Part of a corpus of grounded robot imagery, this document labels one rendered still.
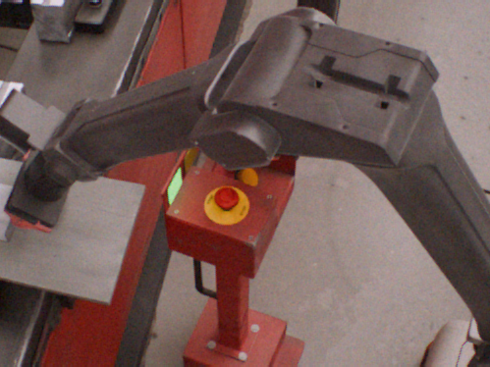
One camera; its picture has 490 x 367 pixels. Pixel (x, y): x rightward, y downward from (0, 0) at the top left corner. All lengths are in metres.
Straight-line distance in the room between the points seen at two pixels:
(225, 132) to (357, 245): 1.73
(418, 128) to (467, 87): 2.12
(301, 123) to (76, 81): 0.95
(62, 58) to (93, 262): 0.50
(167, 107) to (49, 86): 0.80
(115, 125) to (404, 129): 0.31
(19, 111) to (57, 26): 0.55
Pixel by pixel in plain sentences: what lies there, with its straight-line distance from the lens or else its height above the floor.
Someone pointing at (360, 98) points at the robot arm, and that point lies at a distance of 0.52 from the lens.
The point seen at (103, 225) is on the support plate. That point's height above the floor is 1.00.
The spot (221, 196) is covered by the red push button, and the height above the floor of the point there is 0.81.
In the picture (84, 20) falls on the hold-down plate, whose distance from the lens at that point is 1.49.
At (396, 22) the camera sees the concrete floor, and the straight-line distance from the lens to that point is 2.78.
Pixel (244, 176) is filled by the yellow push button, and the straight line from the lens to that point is 1.47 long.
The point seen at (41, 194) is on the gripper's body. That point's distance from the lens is 1.02.
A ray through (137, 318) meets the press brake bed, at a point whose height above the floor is 0.05.
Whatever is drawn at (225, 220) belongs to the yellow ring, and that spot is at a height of 0.78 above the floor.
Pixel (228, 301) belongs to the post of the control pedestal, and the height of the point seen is 0.37.
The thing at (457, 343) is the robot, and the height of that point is 0.28.
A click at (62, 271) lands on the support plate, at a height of 1.00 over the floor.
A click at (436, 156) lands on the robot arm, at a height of 1.51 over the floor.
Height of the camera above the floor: 1.95
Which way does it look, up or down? 57 degrees down
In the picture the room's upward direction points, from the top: straight up
